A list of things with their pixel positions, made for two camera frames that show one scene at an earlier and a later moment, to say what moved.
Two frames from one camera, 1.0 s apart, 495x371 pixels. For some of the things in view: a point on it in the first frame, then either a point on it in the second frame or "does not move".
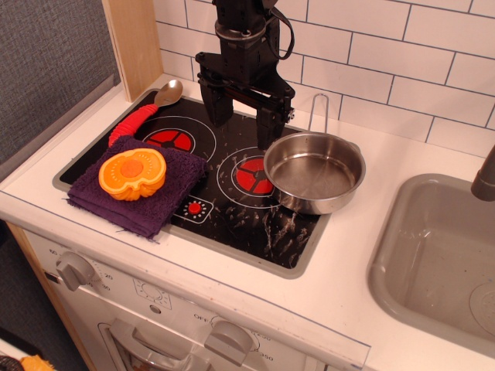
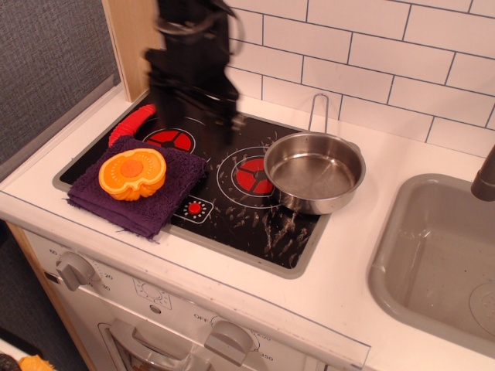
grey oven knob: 230,342 does not move
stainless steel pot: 317,171 does not move
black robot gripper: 247,69 → 198,65
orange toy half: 133,175 does not move
